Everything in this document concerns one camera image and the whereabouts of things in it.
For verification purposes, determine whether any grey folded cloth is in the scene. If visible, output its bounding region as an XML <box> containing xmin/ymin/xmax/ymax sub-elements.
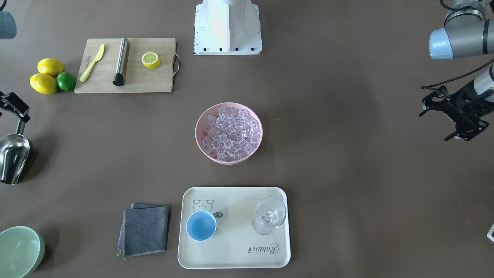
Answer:
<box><xmin>117</xmin><ymin>203</ymin><xmax>171</xmax><ymax>260</ymax></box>

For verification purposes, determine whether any yellow lemon lower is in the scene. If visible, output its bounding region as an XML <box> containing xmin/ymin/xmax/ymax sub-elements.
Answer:
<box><xmin>29</xmin><ymin>73</ymin><xmax>59</xmax><ymax>95</ymax></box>

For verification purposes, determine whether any half lemon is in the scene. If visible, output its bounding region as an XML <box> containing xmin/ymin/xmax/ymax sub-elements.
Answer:
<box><xmin>141</xmin><ymin>52</ymin><xmax>161</xmax><ymax>69</ymax></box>

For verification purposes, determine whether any clear wine glass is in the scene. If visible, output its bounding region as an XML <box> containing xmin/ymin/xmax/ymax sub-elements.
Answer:
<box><xmin>252</xmin><ymin>197</ymin><xmax>288</xmax><ymax>235</ymax></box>

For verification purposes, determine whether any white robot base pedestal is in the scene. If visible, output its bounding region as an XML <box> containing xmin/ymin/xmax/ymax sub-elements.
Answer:
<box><xmin>193</xmin><ymin>0</ymin><xmax>263</xmax><ymax>55</ymax></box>

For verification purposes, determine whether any green lime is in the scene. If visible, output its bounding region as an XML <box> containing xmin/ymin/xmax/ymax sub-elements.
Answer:
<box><xmin>56</xmin><ymin>72</ymin><xmax>76</xmax><ymax>92</ymax></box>

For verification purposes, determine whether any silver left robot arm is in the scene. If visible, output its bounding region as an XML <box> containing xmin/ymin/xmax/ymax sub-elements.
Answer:
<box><xmin>421</xmin><ymin>0</ymin><xmax>494</xmax><ymax>141</ymax></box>

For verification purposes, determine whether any steel muddler black tip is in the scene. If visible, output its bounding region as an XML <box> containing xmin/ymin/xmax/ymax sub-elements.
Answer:
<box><xmin>112</xmin><ymin>37</ymin><xmax>129</xmax><ymax>86</ymax></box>

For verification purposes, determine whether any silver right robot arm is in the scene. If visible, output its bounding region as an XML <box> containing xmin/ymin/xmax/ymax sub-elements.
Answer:
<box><xmin>0</xmin><ymin>0</ymin><xmax>30</xmax><ymax>124</ymax></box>

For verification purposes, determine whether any pink bowl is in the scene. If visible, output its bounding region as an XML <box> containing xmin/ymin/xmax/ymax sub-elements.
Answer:
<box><xmin>195</xmin><ymin>102</ymin><xmax>263</xmax><ymax>165</ymax></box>

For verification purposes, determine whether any blue cup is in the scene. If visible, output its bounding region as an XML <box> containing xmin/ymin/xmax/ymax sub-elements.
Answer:
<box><xmin>186</xmin><ymin>210</ymin><xmax>217</xmax><ymax>242</ymax></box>

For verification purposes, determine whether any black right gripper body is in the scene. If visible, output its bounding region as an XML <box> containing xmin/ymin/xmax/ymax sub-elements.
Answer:
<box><xmin>0</xmin><ymin>92</ymin><xmax>30</xmax><ymax>123</ymax></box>

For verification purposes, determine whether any cream serving tray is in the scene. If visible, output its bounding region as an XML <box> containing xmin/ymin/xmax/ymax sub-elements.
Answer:
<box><xmin>178</xmin><ymin>186</ymin><xmax>291</xmax><ymax>269</ymax></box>

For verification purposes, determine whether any yellow lemon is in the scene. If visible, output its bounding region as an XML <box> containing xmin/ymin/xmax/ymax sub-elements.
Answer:
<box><xmin>29</xmin><ymin>73</ymin><xmax>59</xmax><ymax>95</ymax></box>
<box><xmin>37</xmin><ymin>58</ymin><xmax>65</xmax><ymax>78</ymax></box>

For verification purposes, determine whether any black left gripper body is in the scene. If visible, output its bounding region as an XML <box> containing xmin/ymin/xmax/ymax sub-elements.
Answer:
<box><xmin>419</xmin><ymin>81</ymin><xmax>494</xmax><ymax>141</ymax></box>

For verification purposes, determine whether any clear ice cubes pile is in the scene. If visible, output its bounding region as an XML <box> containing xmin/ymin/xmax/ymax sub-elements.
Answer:
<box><xmin>201</xmin><ymin>107</ymin><xmax>261</xmax><ymax>161</ymax></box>

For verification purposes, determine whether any steel ice scoop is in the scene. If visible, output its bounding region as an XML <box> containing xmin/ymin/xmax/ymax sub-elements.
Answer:
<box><xmin>0</xmin><ymin>119</ymin><xmax>32</xmax><ymax>185</ymax></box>

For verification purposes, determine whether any bamboo cutting board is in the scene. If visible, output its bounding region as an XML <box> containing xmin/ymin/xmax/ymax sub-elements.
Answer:
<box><xmin>74</xmin><ymin>37</ymin><xmax>179</xmax><ymax>94</ymax></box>

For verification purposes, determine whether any yellow plastic knife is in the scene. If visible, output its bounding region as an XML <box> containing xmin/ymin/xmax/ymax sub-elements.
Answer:
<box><xmin>79</xmin><ymin>44</ymin><xmax>105</xmax><ymax>82</ymax></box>

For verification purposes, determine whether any yellow lemon upper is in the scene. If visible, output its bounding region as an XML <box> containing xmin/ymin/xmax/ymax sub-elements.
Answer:
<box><xmin>37</xmin><ymin>58</ymin><xmax>65</xmax><ymax>78</ymax></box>

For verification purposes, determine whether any green bowl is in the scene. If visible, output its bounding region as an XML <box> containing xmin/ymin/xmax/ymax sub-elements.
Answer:
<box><xmin>0</xmin><ymin>226</ymin><xmax>45</xmax><ymax>278</ymax></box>

